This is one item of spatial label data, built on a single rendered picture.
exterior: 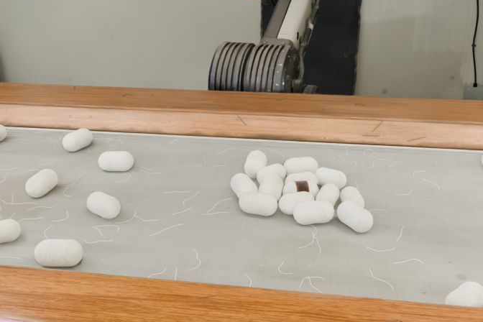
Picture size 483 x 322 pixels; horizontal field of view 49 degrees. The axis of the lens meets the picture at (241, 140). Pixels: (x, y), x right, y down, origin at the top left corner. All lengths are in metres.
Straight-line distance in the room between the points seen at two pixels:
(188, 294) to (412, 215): 0.23
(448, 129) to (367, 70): 1.93
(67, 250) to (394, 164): 0.34
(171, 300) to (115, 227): 0.14
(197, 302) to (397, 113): 0.40
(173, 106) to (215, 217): 0.24
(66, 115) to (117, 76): 2.07
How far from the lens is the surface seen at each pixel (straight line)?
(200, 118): 0.65
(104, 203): 0.47
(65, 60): 2.86
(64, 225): 0.48
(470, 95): 2.62
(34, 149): 0.65
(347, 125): 0.63
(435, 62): 2.60
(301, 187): 0.48
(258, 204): 0.46
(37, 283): 0.37
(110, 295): 0.35
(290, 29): 0.91
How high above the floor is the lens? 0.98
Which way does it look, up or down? 22 degrees down
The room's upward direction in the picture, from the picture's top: straight up
